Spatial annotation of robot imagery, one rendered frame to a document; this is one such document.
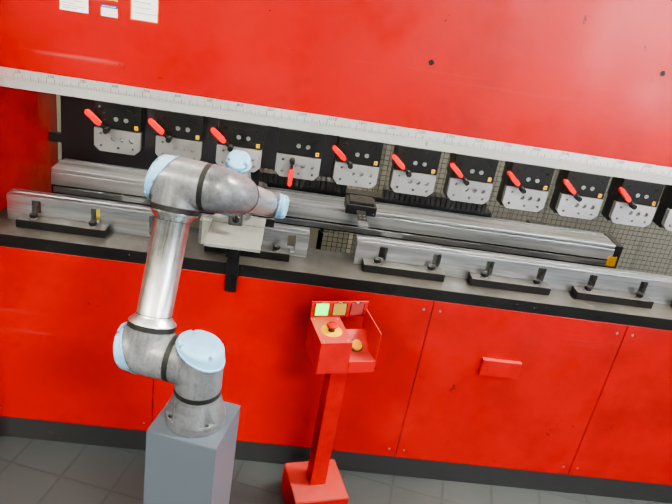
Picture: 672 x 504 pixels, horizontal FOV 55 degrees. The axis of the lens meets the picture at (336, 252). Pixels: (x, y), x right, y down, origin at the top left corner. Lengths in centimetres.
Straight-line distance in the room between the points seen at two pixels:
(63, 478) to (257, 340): 88
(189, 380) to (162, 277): 25
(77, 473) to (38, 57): 148
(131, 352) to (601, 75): 166
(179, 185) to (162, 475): 73
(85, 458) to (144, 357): 120
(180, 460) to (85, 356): 95
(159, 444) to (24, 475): 111
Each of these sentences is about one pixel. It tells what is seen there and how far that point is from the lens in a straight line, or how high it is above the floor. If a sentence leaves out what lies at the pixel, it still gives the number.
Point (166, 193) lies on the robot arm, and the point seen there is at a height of 133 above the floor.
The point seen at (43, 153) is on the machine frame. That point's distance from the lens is 292.
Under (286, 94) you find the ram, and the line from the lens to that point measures 215.
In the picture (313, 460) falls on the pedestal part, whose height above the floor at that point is 23.
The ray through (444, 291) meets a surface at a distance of 232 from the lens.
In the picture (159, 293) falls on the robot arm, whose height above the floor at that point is 110.
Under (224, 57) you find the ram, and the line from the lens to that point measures 215.
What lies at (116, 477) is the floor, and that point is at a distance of 268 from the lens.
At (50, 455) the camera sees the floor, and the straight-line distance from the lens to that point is 280.
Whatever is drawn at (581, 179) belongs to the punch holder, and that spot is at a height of 131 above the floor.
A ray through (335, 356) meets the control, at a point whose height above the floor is 73.
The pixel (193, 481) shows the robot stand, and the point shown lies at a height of 66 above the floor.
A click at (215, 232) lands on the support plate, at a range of 216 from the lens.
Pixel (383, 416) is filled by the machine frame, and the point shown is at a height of 30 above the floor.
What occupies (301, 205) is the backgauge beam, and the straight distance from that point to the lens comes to 256.
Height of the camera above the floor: 189
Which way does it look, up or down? 25 degrees down
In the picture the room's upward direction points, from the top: 10 degrees clockwise
